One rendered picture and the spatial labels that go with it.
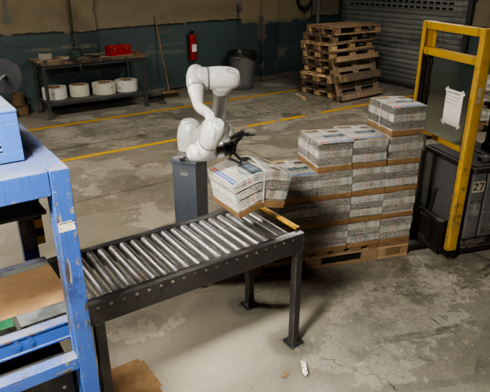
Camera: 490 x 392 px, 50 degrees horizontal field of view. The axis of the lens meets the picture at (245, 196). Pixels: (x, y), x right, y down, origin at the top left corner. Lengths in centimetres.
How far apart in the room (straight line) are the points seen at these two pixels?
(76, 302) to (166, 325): 149
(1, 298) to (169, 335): 127
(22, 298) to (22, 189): 82
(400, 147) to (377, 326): 137
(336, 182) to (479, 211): 130
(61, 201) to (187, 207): 186
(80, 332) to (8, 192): 70
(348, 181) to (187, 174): 124
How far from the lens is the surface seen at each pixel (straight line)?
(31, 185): 202
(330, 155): 393
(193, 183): 371
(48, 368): 242
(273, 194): 304
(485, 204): 471
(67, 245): 214
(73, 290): 224
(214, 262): 278
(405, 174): 432
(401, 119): 413
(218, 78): 316
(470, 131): 428
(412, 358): 355
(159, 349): 350
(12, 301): 271
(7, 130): 213
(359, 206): 421
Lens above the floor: 221
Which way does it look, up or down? 23 degrees down
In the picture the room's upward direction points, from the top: straight up
